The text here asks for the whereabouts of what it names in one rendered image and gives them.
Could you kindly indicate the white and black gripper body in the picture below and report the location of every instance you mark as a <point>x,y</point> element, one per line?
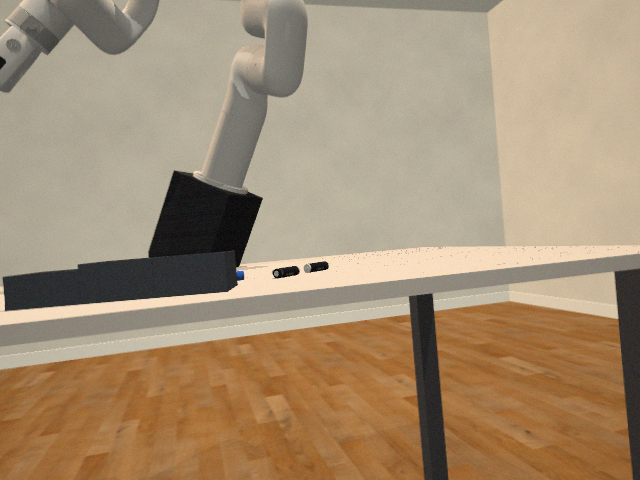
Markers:
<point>19,59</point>

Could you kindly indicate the black aa battery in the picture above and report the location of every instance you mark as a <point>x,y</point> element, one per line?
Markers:
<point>318,266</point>
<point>286,271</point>

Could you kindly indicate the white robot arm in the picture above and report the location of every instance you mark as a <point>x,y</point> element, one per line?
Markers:
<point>275,69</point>

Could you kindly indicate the dark grey rack of three bins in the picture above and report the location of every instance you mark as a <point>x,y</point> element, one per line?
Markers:
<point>120,280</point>

